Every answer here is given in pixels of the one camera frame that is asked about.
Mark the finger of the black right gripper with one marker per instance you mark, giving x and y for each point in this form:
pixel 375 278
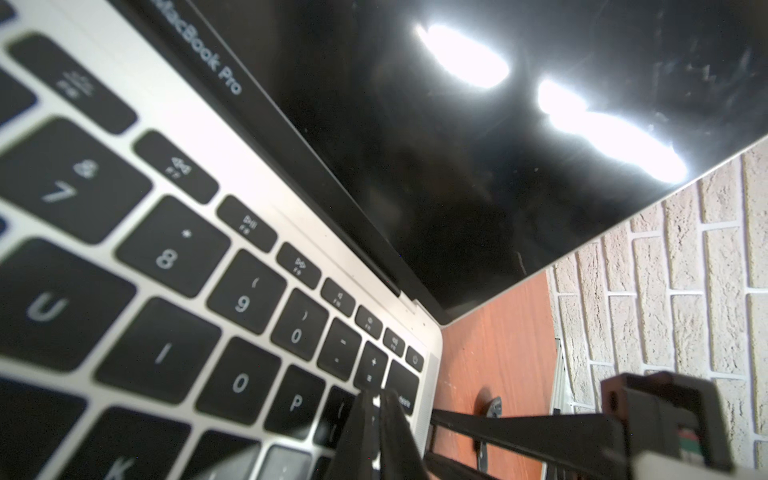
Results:
pixel 446 468

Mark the silver laptop black screen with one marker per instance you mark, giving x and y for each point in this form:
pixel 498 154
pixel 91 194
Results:
pixel 222 220

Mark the aluminium right floor rail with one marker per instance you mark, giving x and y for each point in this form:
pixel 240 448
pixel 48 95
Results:
pixel 562 395

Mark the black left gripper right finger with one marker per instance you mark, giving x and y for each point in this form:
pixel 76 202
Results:
pixel 400 457

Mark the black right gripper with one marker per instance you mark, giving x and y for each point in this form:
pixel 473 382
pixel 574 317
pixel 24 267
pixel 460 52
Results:
pixel 666 413

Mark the black mouse battery cover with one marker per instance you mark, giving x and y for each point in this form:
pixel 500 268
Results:
pixel 492 410

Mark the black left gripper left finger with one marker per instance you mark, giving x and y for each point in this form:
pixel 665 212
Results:
pixel 359 444

